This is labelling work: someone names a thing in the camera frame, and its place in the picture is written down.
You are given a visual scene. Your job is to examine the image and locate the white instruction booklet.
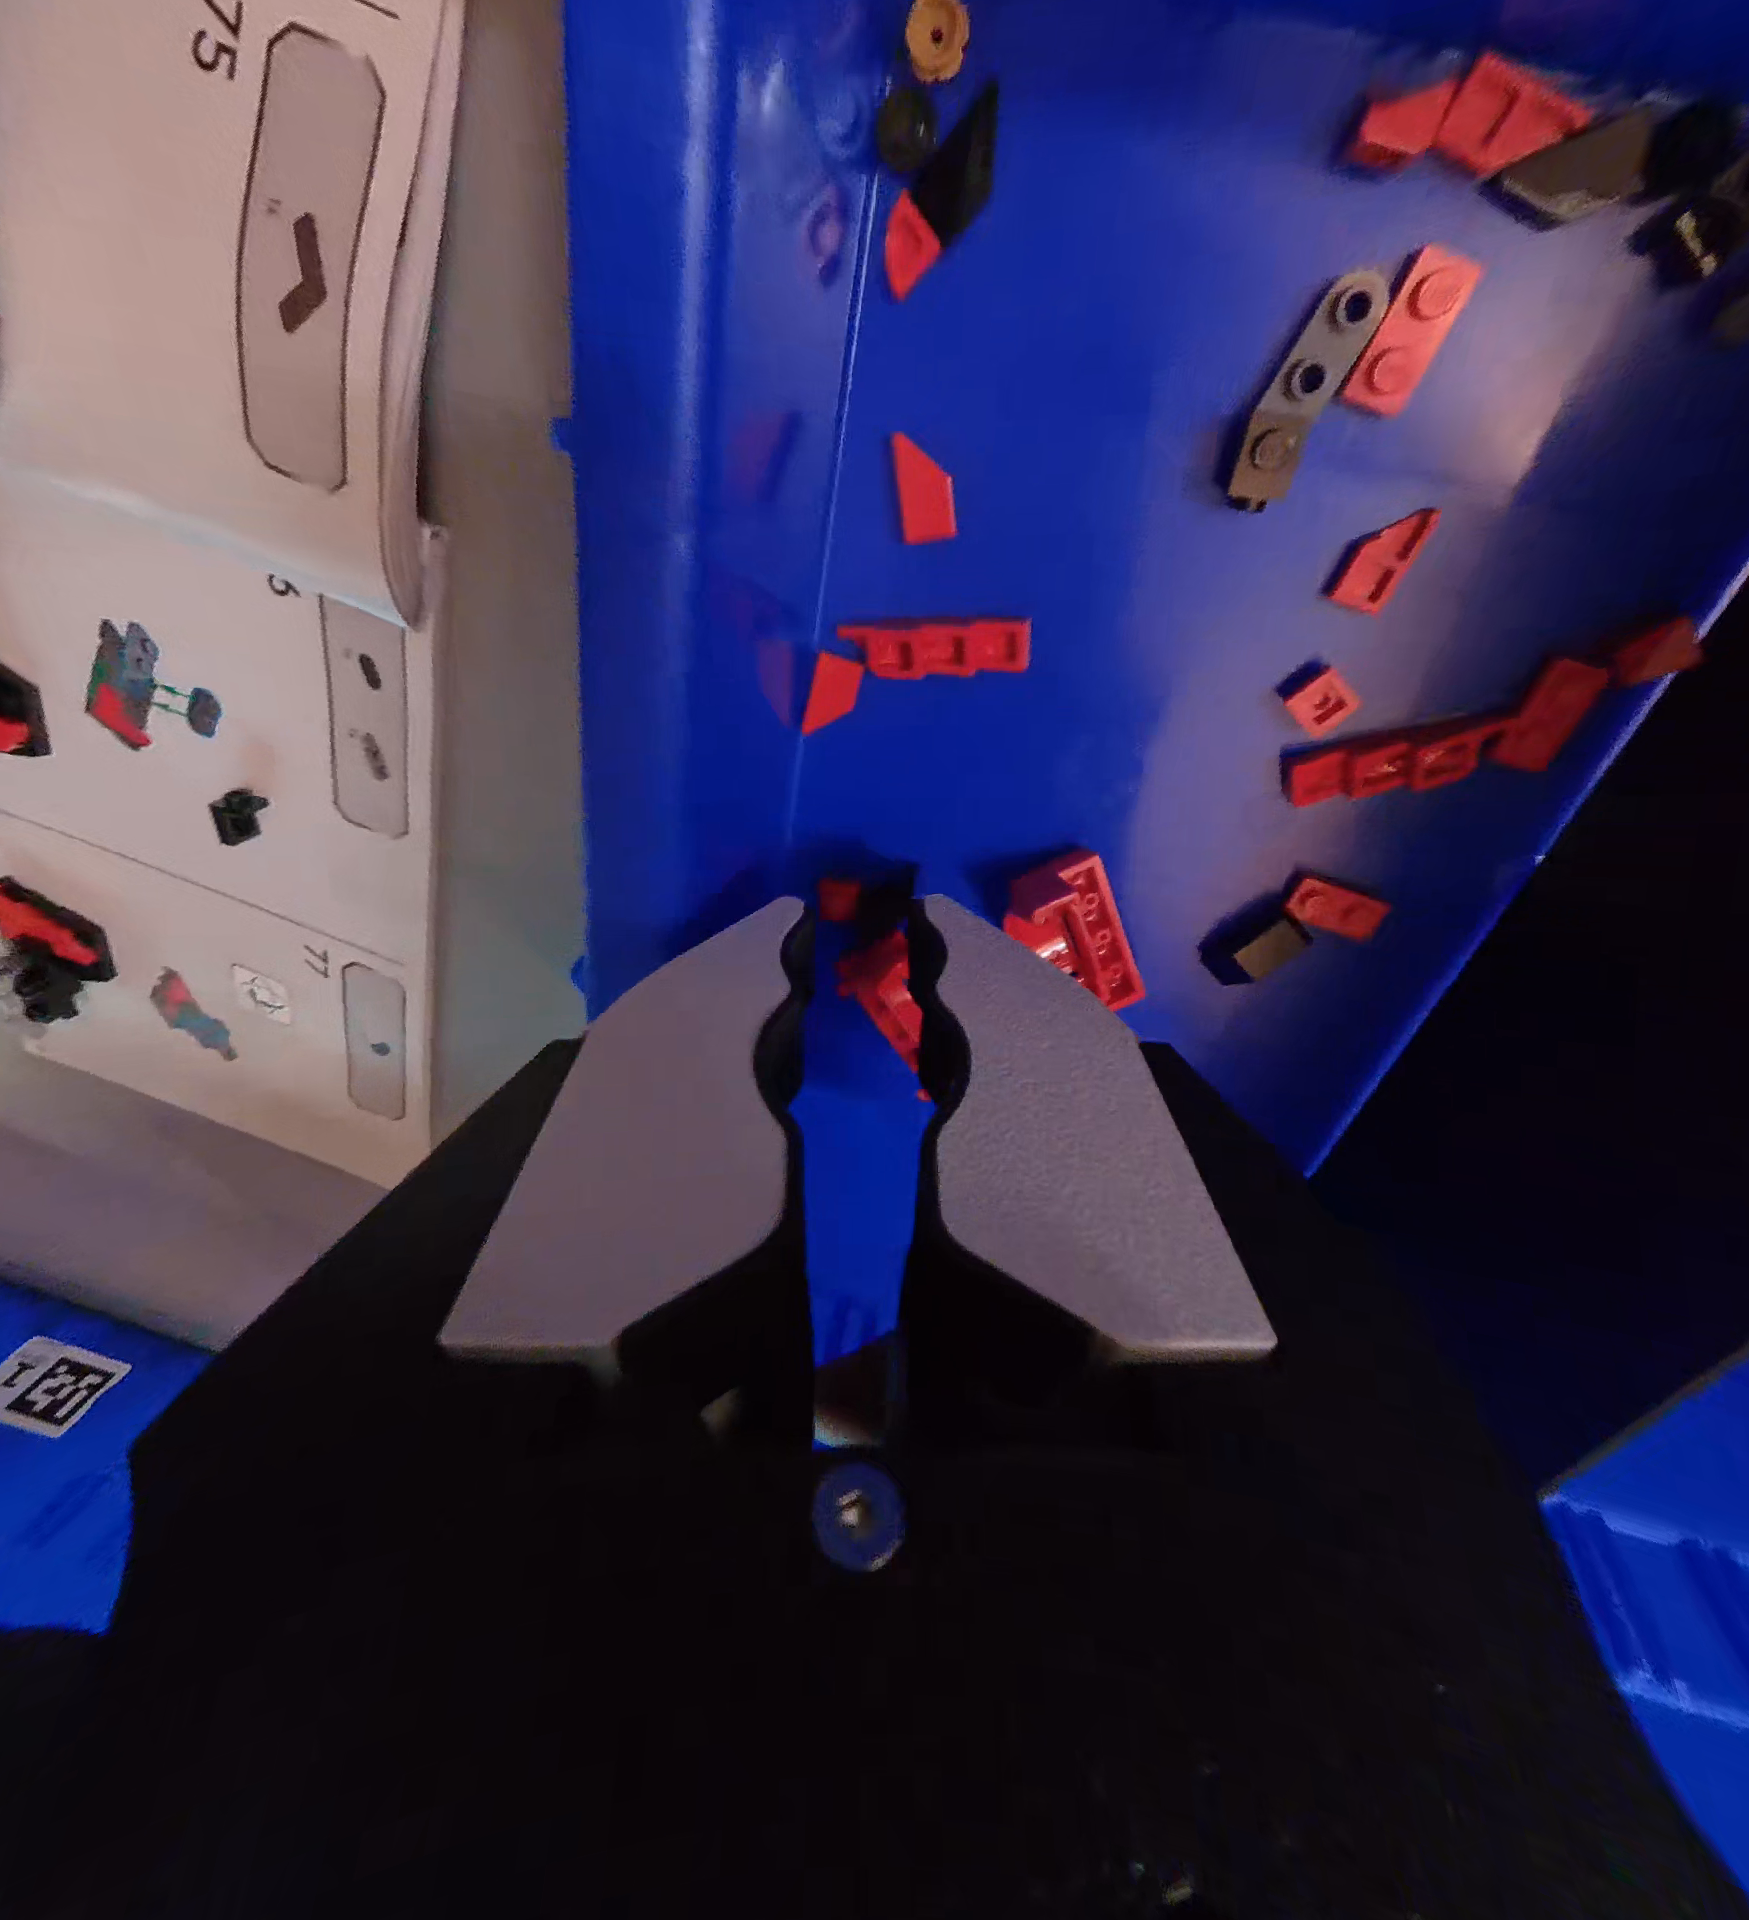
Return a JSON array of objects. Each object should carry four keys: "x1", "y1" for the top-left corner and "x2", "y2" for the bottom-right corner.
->
[{"x1": 0, "y1": 0, "x2": 463, "y2": 1187}]

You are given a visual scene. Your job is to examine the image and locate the white printed tag sticker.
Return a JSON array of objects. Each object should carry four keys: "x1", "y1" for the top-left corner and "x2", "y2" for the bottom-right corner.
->
[{"x1": 0, "y1": 1335, "x2": 134, "y2": 1439}]

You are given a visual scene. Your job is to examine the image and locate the blue plastic bin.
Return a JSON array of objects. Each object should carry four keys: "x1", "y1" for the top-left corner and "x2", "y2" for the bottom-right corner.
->
[
  {"x1": 0, "y1": 1246, "x2": 216, "y2": 1639},
  {"x1": 1537, "y1": 1305, "x2": 1749, "y2": 1920},
  {"x1": 557, "y1": 0, "x2": 1749, "y2": 1448}
]

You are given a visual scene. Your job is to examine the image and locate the red bracket toy brick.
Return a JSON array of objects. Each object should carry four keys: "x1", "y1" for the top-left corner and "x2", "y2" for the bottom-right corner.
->
[{"x1": 833, "y1": 927, "x2": 940, "y2": 1107}]

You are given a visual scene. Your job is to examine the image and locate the grey three-hole toy plate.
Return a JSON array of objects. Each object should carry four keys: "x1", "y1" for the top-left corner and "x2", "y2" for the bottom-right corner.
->
[{"x1": 1223, "y1": 268, "x2": 1393, "y2": 516}]

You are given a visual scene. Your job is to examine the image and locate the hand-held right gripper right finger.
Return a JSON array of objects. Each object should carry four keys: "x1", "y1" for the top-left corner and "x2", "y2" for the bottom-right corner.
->
[{"x1": 911, "y1": 892, "x2": 1283, "y2": 1365}]

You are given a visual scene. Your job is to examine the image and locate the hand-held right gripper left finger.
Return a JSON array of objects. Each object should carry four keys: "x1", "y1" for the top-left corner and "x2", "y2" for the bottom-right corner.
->
[{"x1": 436, "y1": 895, "x2": 817, "y2": 1365}]

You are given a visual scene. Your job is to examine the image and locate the scattered red toy bricks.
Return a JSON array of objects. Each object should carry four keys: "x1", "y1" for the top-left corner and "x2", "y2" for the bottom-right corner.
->
[{"x1": 755, "y1": 49, "x2": 1749, "y2": 1013}]

